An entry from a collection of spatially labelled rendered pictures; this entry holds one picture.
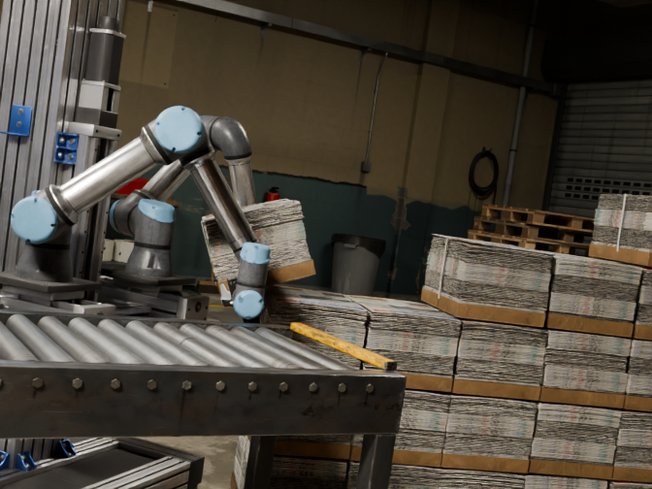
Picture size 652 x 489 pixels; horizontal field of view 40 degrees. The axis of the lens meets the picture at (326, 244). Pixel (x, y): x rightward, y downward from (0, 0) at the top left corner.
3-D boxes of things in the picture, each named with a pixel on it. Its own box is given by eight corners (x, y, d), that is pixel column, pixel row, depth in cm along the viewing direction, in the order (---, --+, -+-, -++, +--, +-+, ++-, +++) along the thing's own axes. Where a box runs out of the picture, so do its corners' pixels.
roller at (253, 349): (221, 341, 219) (219, 321, 218) (314, 390, 178) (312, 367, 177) (202, 345, 216) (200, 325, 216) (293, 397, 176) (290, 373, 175)
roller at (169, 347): (146, 334, 209) (138, 315, 208) (227, 384, 169) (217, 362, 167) (127, 344, 207) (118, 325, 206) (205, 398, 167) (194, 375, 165)
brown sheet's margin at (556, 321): (501, 309, 315) (503, 297, 315) (576, 318, 321) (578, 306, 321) (547, 327, 278) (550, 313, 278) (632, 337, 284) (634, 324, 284)
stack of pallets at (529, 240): (537, 328, 1026) (555, 214, 1019) (604, 345, 948) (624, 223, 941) (450, 323, 950) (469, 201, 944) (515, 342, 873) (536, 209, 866)
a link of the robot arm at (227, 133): (255, 114, 303) (277, 250, 318) (235, 113, 311) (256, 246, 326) (228, 121, 296) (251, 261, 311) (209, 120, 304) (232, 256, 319)
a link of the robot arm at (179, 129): (39, 250, 236) (214, 140, 238) (23, 254, 221) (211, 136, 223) (13, 211, 235) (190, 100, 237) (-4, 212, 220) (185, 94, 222)
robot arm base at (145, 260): (114, 270, 284) (118, 239, 284) (143, 269, 298) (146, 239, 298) (154, 277, 278) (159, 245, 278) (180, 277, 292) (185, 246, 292)
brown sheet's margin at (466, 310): (419, 299, 309) (421, 287, 308) (499, 309, 314) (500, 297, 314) (455, 316, 272) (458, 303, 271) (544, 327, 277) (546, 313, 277)
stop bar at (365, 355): (300, 330, 226) (301, 322, 226) (398, 371, 189) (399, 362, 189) (289, 329, 224) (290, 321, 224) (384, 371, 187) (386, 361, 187)
